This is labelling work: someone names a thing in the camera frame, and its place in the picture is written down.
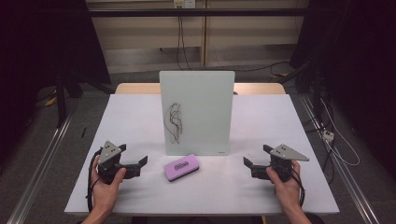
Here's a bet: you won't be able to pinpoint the person's left hand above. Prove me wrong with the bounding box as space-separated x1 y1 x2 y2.
92 167 127 215

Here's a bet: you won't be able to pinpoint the wooden table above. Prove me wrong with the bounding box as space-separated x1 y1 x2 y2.
114 82 287 95

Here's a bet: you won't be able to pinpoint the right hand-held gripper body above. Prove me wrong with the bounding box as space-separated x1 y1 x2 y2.
258 143 310 183

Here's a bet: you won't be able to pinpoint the dark curtain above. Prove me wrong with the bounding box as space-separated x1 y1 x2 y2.
289 0 396 178
0 0 112 169

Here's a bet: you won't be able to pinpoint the purple whiteboard eraser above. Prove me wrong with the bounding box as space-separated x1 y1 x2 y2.
163 153 201 183

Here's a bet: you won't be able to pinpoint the white floor cable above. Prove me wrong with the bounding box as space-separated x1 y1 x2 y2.
319 98 361 167

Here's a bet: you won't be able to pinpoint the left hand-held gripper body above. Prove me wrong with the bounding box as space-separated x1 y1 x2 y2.
97 140 134 185

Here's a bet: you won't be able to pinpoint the white whiteboard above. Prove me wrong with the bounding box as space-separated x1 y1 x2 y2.
159 70 236 157

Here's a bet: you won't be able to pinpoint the white power strip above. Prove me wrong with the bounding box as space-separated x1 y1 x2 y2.
321 130 335 144

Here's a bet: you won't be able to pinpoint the person's right hand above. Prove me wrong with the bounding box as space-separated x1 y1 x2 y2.
265 160 302 213

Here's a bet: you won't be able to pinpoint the white wall socket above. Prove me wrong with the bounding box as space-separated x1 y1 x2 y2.
173 0 197 9

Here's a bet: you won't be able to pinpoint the metal floor rail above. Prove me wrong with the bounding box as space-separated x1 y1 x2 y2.
299 93 381 224
6 102 80 224

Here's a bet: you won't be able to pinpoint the black horizontal bar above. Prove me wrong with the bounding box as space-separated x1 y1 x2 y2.
88 7 310 18

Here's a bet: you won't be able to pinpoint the black metal stand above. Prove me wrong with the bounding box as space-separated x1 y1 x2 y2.
54 74 69 129

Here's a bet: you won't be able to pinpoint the black hanging cables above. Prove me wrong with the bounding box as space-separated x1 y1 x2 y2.
175 15 192 71

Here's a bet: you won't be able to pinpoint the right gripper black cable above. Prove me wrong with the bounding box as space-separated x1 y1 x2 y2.
290 169 306 208

